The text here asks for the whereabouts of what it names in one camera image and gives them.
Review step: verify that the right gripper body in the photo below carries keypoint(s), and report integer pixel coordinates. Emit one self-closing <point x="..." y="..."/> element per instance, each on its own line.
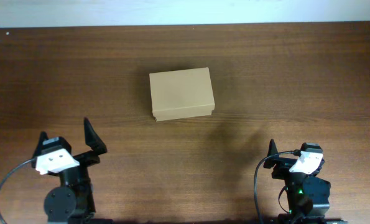
<point x="284" y="165"/>

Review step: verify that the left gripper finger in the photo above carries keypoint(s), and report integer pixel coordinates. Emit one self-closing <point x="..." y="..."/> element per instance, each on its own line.
<point x="92" y="139"/>
<point x="43" y="137"/>

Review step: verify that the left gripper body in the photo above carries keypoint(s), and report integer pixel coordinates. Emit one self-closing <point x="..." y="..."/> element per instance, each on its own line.
<point x="78" y="176"/>

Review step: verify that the brown cardboard box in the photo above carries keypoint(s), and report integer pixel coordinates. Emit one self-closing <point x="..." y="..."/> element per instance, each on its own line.
<point x="181" y="94"/>

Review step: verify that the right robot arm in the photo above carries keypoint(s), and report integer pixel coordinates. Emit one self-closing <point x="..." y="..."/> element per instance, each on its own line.
<point x="307" y="195"/>

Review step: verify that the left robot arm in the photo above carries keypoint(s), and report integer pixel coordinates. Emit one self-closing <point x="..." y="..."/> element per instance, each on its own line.
<point x="72" y="201"/>

